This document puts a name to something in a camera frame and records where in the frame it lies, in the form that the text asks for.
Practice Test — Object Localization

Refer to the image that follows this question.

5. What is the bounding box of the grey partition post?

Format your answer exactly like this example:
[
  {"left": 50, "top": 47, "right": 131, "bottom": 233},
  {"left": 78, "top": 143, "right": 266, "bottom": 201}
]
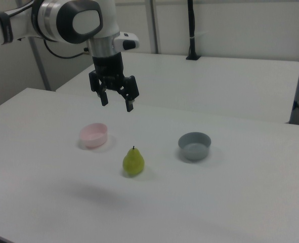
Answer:
[{"left": 146, "top": 0, "right": 163, "bottom": 55}]

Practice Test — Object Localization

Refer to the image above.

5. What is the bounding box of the yellow-green plastic cup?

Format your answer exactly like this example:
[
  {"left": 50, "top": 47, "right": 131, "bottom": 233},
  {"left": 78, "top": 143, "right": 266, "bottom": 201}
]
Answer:
[{"left": 122, "top": 145, "right": 145, "bottom": 177}]

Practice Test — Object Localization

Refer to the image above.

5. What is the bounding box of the black pole with clamp base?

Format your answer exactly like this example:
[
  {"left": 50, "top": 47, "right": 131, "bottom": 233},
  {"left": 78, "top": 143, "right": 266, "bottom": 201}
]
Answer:
[{"left": 186, "top": 0, "right": 201, "bottom": 61}]

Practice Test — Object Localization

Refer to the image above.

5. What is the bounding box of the light blue small cup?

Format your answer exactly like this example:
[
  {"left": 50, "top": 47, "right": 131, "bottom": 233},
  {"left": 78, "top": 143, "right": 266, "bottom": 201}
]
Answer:
[{"left": 178, "top": 132, "right": 212, "bottom": 160}]

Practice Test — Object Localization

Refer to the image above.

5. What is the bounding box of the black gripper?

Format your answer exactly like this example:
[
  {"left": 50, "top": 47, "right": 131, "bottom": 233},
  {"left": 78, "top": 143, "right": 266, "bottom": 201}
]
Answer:
[{"left": 89, "top": 52, "right": 140, "bottom": 113}]

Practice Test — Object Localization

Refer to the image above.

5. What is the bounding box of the pink plastic bowl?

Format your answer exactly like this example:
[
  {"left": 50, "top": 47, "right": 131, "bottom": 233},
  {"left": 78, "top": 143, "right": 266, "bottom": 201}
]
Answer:
[{"left": 79, "top": 123, "right": 108, "bottom": 149}]

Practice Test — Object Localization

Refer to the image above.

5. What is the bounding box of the grey wall frame post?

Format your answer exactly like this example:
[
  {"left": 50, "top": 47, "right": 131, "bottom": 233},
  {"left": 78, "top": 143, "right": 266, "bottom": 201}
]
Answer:
[{"left": 28, "top": 37, "right": 51, "bottom": 91}]

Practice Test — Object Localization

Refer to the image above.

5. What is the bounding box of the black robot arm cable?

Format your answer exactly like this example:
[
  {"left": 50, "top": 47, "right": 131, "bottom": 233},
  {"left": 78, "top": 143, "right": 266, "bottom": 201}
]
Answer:
[{"left": 43, "top": 39, "right": 90, "bottom": 60}]

